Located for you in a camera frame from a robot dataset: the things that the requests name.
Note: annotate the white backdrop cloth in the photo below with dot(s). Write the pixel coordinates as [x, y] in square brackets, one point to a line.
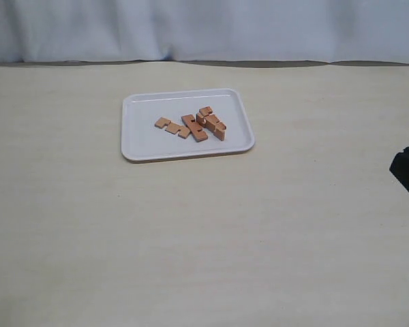
[327, 31]

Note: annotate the white plastic tray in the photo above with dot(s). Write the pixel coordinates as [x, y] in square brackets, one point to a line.
[142, 141]

